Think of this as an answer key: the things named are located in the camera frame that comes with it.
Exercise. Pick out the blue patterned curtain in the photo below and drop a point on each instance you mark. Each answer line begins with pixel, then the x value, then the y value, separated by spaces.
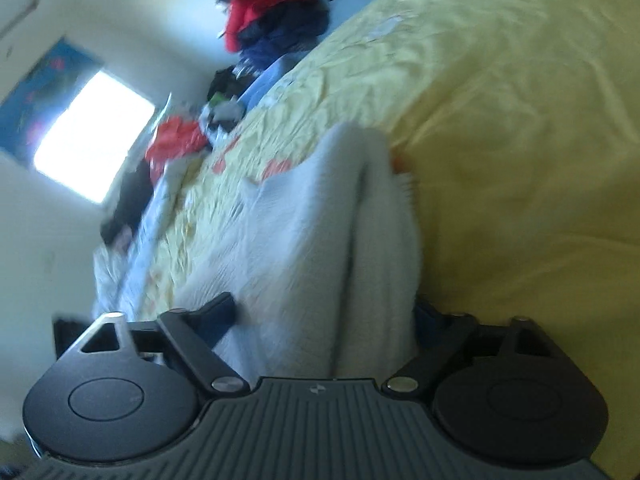
pixel 30 100

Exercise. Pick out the black clothes heap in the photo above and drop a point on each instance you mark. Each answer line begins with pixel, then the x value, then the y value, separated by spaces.
pixel 127 205

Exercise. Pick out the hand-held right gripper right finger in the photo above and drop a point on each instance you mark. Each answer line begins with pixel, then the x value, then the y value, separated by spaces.
pixel 426 321

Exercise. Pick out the window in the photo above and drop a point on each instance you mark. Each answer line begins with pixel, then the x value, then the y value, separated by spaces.
pixel 95 135

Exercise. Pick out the grey white cloth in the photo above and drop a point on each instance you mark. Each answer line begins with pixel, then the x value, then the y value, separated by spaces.
pixel 225 112

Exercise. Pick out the white knit sweater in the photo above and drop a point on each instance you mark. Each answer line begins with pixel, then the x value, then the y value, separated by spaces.
pixel 300 240

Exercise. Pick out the pile of dark and red clothes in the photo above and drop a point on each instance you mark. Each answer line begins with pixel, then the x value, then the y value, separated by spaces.
pixel 255 1

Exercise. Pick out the yellow printed bed sheet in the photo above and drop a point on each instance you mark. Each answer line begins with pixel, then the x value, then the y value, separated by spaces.
pixel 500 110

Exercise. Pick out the light blue knit sweater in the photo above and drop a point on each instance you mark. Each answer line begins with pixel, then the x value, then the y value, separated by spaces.
pixel 265 85

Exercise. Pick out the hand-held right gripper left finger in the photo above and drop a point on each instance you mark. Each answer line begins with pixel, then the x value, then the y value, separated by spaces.
pixel 222 316

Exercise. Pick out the navy garment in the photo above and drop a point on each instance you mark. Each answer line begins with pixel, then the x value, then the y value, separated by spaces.
pixel 280 35

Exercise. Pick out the white printed blanket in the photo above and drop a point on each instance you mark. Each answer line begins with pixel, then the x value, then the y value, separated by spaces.
pixel 150 232

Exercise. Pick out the red plastic bag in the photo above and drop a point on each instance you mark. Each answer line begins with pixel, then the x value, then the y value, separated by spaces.
pixel 175 142

